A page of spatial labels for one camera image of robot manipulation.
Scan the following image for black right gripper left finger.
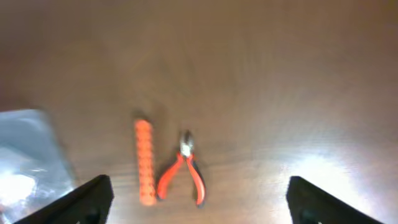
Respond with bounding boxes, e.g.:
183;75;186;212
16;175;114;224

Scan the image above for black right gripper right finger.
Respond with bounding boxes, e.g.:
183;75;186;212
286;176;382;224

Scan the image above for clear plastic storage container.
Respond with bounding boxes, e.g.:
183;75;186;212
1;110;75;223

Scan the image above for orange perforated plastic bar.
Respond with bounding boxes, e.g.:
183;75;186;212
134;119;157;206

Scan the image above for red handled side cutters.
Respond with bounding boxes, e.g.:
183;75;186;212
155;130;208;208

